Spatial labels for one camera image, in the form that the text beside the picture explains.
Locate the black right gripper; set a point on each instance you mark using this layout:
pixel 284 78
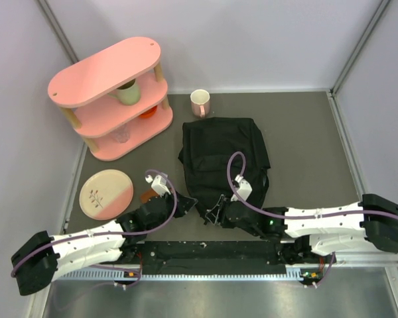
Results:
pixel 214 214

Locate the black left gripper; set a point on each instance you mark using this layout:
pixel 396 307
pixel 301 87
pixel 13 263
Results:
pixel 184 205

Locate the brown leather wallet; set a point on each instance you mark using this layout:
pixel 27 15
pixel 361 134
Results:
pixel 144 197

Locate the black student backpack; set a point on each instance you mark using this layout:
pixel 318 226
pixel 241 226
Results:
pixel 207 146

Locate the pink mug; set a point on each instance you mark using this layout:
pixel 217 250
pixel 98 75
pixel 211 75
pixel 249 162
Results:
pixel 200 102

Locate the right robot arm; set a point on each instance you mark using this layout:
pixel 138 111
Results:
pixel 302 233

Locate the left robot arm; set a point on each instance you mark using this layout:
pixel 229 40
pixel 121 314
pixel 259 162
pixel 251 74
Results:
pixel 44 258

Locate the pink cream plate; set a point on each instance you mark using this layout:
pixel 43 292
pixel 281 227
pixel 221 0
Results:
pixel 106 194

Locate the clear glass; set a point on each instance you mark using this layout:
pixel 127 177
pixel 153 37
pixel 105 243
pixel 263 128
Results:
pixel 121 135

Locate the orange bowl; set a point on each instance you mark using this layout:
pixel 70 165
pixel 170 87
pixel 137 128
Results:
pixel 149 113

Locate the green mug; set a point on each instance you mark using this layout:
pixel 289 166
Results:
pixel 127 94

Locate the pink three-tier shelf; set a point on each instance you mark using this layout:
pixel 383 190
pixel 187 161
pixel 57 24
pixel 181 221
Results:
pixel 81 92

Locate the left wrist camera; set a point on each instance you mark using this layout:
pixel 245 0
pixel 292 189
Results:
pixel 158 184

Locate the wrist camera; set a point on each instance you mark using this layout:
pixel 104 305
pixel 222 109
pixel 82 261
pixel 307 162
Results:
pixel 158 184
pixel 243 189

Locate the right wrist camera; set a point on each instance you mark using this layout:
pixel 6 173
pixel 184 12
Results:
pixel 243 189

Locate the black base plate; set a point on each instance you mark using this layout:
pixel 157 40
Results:
pixel 165 251

